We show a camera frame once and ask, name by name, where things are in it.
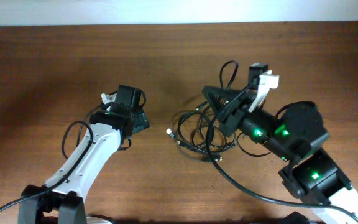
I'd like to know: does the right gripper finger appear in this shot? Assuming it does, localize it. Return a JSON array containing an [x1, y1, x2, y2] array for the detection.
[[202, 86, 241, 100], [206, 93, 237, 116]]

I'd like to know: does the thin black usb cable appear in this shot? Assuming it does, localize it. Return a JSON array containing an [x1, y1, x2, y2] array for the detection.
[[196, 60, 273, 162]]

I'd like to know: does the thick black cable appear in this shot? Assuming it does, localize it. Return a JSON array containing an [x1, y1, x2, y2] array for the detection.
[[165, 110, 239, 162]]

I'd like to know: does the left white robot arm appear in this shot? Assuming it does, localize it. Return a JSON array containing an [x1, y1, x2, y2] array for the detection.
[[18, 85, 149, 223]]

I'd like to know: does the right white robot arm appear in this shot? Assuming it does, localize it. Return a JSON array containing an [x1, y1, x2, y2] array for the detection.
[[202, 86, 358, 223]]

